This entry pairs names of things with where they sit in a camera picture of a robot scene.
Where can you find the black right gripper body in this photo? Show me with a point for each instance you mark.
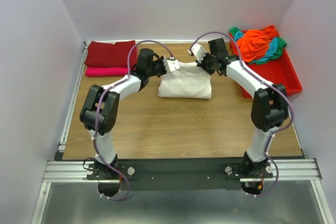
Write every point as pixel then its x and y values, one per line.
pixel 207 64

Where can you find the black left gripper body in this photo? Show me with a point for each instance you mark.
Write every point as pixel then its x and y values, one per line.
pixel 158 68

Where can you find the white t-shirt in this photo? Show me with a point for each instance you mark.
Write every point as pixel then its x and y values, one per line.
pixel 189 81

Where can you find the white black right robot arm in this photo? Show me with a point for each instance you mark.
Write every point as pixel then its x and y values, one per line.
pixel 269 108

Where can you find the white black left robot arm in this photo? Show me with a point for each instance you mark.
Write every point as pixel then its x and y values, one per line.
pixel 100 108

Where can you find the orange t-shirt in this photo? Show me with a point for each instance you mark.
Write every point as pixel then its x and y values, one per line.
pixel 253 44

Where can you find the dark red folded t-shirt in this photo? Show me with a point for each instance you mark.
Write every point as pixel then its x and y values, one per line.
pixel 107 55

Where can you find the teal t-shirt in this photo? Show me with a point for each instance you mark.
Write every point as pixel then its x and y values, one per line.
pixel 271 48

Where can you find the pink folded t-shirt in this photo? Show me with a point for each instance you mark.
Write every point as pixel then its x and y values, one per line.
pixel 106 72

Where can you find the green t-shirt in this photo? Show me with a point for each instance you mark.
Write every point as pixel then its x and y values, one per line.
pixel 279 43

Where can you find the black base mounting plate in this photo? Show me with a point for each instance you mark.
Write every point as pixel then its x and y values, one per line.
pixel 168 184

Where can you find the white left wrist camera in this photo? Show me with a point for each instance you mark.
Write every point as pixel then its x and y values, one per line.
pixel 171 64

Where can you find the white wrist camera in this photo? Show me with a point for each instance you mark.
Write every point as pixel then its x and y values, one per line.
pixel 198 52
pixel 171 64

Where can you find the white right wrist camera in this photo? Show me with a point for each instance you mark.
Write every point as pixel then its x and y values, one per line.
pixel 198 52

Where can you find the aluminium left side rail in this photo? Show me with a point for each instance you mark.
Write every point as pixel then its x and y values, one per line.
pixel 65 130

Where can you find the aluminium frame rail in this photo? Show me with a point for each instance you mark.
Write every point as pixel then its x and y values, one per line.
pixel 194 169

